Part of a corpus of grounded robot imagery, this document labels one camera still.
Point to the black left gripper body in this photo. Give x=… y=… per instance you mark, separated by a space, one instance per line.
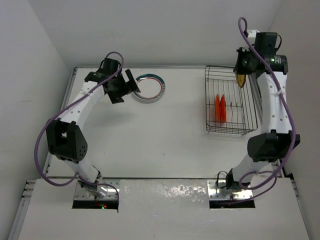
x=120 y=88

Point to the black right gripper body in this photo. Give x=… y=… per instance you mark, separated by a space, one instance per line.
x=243 y=60

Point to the yellow rimmed dark plate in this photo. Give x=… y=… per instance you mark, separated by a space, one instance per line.
x=240 y=79

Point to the plain white plate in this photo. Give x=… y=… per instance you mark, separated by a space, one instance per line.
x=151 y=88

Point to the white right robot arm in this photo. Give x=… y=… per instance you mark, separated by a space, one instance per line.
x=276 y=138

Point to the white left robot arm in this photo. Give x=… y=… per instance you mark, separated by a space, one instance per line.
x=65 y=137

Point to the orange plastic plate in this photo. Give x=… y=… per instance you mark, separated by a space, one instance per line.
x=223 y=111
x=217 y=108

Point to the white front cover panel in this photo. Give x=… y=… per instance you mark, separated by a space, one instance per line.
x=162 y=210

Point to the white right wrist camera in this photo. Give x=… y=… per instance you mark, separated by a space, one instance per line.
x=251 y=35

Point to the grey wire dish rack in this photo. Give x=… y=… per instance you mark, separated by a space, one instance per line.
x=241 y=111

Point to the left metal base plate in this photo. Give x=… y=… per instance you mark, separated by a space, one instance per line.
x=107 y=191

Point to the metal base plate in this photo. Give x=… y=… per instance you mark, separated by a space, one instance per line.
x=217 y=193
x=107 y=191

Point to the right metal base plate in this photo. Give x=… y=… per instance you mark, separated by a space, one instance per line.
x=217 y=193

